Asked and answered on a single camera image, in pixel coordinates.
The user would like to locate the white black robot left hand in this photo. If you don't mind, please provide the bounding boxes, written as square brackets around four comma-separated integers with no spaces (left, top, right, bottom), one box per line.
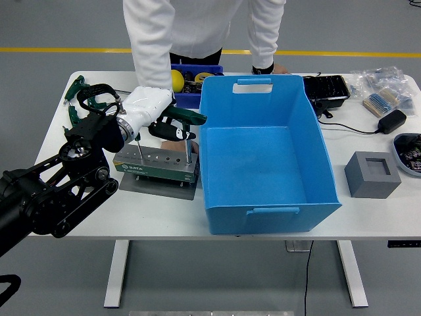
[121,86,197,143]

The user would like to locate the person's right hand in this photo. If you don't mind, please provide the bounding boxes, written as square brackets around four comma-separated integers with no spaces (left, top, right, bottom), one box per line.
[160,140,200,155]

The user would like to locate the metal green wrench holder stand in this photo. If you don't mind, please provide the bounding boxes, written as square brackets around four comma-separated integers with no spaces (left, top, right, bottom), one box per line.
[112,144,201,201]

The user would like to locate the large green T-handle hex wrench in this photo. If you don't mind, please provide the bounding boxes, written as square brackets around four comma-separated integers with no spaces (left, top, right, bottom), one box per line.
[160,105,208,165]

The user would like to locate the large light blue plastic box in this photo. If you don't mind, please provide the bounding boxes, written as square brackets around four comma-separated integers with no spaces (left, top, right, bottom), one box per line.
[198,74,343,236]

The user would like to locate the small dark blue plastic bin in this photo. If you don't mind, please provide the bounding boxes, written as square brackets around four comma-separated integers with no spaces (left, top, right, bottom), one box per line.
[170,64,224,109]

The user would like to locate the black plastic tray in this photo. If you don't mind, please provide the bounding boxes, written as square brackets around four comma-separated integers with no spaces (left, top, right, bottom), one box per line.
[302,74,351,111]

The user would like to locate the person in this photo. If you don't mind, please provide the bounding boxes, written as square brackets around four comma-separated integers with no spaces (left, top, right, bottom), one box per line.
[122,0,292,155]

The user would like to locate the clear plastic parts bags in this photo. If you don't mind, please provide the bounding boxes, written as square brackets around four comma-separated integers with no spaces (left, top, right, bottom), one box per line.
[349,65,414,117]

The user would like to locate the blue resistor strip bundle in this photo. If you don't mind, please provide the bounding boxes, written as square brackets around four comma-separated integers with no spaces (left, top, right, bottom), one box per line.
[362,88,403,117]

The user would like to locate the black power adapter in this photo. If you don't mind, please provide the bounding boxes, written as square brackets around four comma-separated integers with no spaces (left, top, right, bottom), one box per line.
[377,109,408,135]

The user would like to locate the grey foam block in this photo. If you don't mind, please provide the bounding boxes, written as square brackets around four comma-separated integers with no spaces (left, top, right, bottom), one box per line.
[344,151,403,199]

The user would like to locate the white table leg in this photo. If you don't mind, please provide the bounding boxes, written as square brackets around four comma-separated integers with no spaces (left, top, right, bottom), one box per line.
[103,240,130,309]
[337,241,368,309]

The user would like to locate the white bowl of small parts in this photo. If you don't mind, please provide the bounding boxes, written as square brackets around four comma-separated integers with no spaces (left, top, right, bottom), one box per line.
[393,132,421,180]

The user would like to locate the grey metal foot plate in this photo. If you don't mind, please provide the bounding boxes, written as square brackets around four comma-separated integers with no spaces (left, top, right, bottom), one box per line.
[285,240,313,253]

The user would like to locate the black table control panel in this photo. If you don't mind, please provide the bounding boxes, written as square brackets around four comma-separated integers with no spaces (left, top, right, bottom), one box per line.
[387,240,421,249]

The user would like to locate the black strap buckle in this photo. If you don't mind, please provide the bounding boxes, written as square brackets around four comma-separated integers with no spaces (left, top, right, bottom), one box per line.
[316,102,334,119]

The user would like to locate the black adapter cord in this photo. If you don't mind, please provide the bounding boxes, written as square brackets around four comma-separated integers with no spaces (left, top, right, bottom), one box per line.
[318,120,381,135]

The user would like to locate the black hanging cable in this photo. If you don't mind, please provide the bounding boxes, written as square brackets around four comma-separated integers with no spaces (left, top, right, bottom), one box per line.
[303,241,314,316]

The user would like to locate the black strap loop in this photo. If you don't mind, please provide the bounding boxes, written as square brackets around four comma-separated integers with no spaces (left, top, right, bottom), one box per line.
[0,273,22,305]

